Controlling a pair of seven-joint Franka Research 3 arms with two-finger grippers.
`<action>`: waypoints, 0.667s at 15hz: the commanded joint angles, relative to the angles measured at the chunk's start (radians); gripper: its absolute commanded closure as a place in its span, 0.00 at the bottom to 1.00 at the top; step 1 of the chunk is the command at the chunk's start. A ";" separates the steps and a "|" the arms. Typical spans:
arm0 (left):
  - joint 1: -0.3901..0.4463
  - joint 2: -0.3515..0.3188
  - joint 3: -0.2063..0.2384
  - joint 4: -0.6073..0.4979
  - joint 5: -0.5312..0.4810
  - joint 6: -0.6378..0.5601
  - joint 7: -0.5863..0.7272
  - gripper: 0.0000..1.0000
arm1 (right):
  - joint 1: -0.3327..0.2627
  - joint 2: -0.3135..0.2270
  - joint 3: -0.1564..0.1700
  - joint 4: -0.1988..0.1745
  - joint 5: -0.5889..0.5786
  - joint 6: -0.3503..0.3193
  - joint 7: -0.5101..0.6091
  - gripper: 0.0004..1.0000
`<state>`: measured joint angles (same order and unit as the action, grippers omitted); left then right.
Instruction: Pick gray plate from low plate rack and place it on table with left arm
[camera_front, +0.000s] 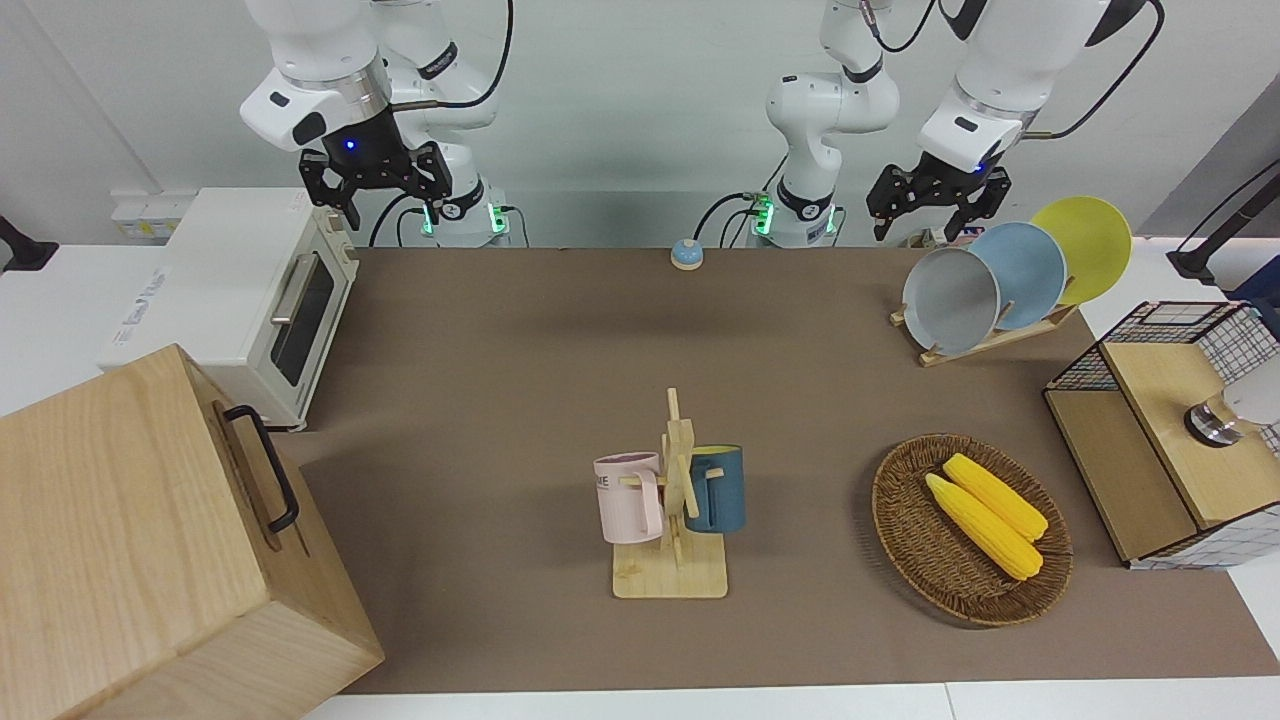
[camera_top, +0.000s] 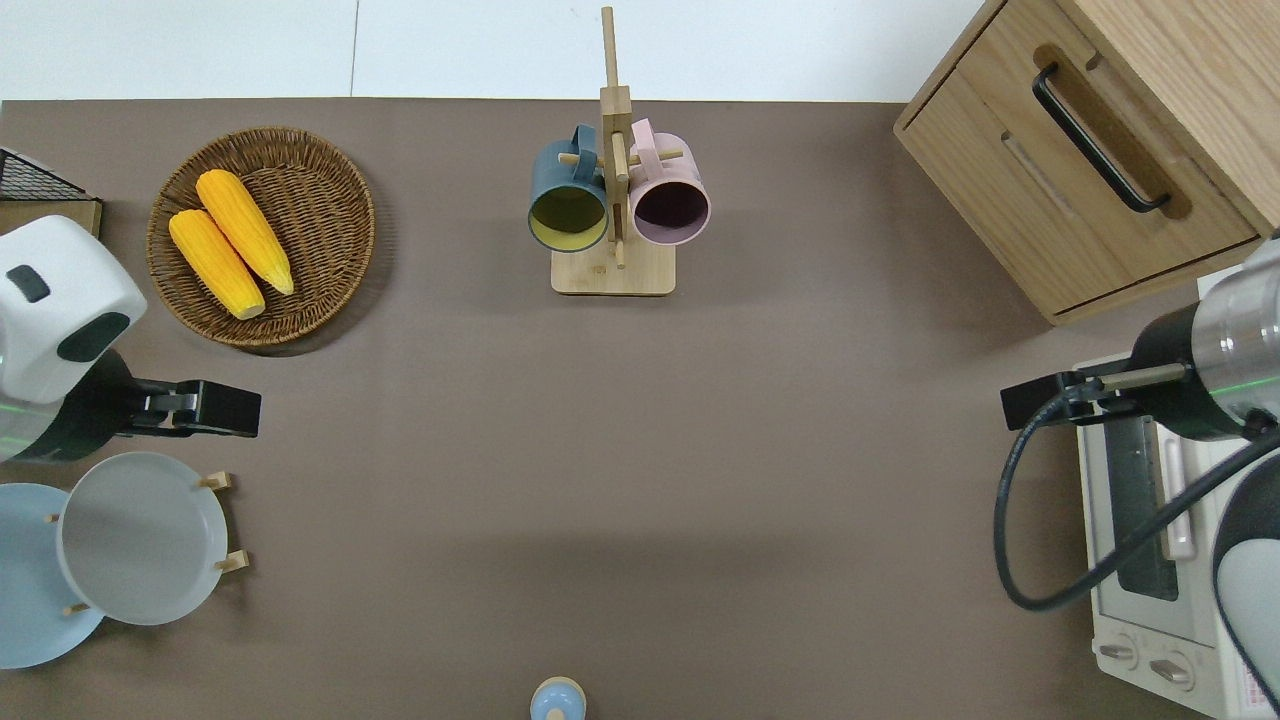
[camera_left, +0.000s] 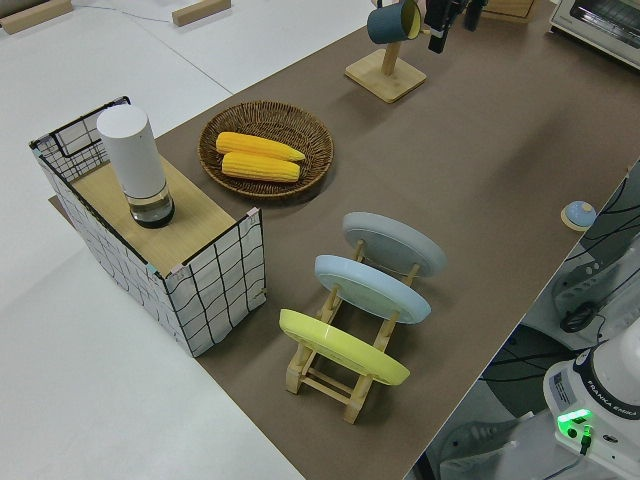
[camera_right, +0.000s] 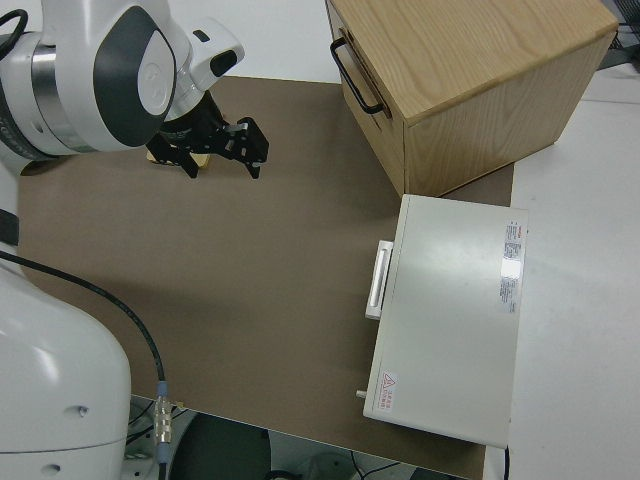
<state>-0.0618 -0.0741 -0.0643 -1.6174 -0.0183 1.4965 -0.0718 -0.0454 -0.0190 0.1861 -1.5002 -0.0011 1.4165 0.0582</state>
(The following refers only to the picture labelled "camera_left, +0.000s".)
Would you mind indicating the yellow plate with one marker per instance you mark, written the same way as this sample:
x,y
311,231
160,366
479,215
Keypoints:
x,y
340,345

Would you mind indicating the dark blue mug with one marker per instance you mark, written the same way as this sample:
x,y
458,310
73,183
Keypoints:
x,y
387,22

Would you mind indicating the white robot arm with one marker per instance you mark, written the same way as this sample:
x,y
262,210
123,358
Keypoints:
x,y
600,395

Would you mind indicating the white toaster oven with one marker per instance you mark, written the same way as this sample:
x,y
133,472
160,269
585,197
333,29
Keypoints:
x,y
600,25

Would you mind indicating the wooden block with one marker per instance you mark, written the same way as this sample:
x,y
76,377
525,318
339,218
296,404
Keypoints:
x,y
200,11
30,17

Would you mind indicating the wooden plate rack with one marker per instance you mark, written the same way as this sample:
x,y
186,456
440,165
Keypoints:
x,y
325,382

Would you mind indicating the brown wicker basket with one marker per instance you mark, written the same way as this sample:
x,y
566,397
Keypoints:
x,y
310,135

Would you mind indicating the brown table mat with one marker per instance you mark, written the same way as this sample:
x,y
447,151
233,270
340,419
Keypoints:
x,y
475,175

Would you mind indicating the gray plate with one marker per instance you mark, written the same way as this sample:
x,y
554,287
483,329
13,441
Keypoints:
x,y
400,245

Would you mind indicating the yellow corn cob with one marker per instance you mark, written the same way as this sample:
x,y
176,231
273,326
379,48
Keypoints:
x,y
255,144
260,167

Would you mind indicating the wooden mug tree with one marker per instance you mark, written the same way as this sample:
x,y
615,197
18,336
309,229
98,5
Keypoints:
x,y
385,80

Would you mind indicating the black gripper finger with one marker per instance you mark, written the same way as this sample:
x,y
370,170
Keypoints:
x,y
439,25
474,12

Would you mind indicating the blue service bell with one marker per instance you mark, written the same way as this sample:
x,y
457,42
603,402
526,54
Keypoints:
x,y
577,212

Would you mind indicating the light blue plate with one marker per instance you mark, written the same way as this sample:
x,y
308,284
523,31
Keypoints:
x,y
370,290

